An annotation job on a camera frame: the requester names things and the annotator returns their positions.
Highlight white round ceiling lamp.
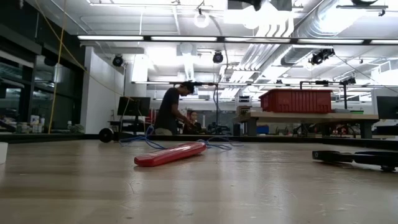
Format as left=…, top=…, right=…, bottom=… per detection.
left=193, top=8, right=210, bottom=29

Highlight black ceiling camera cluster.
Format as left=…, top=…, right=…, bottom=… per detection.
left=308, top=47, right=336, bottom=67

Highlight black monitor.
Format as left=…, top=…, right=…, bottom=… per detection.
left=117, top=96, right=152, bottom=134
left=376, top=95, right=398, bottom=121

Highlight yellow cable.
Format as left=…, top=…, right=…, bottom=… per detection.
left=33, top=0, right=147, bottom=135

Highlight white tape roll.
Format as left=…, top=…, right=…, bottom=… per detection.
left=0, top=142, right=9, bottom=165

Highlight long ceiling light bar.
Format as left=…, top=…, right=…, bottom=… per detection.
left=76, top=35, right=398, bottom=45

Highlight wooden-top table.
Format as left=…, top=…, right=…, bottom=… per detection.
left=231, top=110, right=380, bottom=139

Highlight red ribbed crate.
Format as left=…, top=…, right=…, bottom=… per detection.
left=259, top=88, right=333, bottom=114

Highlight black pole-mounted device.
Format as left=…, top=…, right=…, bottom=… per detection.
left=340, top=75, right=357, bottom=110

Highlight white container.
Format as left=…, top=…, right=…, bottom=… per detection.
left=29, top=114, right=40, bottom=134

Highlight person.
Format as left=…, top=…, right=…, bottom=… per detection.
left=154, top=81, right=196, bottom=136
left=183, top=110, right=204, bottom=135

